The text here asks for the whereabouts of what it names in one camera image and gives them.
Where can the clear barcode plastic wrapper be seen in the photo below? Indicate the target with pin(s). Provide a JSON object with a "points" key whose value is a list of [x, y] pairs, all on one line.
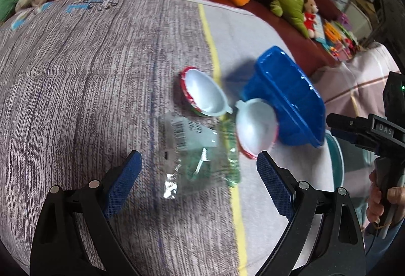
{"points": [[196, 143]]}

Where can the dark red leather sofa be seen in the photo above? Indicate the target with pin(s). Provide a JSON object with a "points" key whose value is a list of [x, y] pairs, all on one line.
{"points": [[316, 51]]}

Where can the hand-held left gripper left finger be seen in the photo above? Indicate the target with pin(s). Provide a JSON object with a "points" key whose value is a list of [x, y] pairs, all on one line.
{"points": [[126, 181]]}

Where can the person's right hand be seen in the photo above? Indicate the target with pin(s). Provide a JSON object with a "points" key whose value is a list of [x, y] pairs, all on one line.
{"points": [[372, 197]]}

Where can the cardboard boxes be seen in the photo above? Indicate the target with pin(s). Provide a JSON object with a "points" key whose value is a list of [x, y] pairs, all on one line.
{"points": [[364, 3]]}

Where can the red white plastic egg half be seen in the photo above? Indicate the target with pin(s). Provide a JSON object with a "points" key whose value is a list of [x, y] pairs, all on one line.
{"points": [[202, 89], [254, 127]]}

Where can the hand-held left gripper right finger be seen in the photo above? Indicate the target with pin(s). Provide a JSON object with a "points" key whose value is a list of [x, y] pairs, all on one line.
{"points": [[275, 184]]}

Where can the checked blanket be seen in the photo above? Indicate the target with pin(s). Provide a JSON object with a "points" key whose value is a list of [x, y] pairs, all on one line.
{"points": [[357, 73]]}

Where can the dark clothing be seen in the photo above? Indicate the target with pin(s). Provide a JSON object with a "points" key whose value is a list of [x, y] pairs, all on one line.
{"points": [[379, 247]]}

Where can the pile of colourful toys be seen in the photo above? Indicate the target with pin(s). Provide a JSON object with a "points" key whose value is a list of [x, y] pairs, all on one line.
{"points": [[338, 38]]}

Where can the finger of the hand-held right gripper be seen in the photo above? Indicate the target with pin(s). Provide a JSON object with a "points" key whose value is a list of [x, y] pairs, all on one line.
{"points": [[348, 137], [341, 122]]}

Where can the blue plastic container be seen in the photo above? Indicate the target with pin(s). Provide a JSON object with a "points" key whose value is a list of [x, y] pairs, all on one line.
{"points": [[284, 89]]}

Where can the small doll red dress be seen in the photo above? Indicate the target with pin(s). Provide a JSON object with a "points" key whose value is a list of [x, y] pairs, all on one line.
{"points": [[310, 18]]}

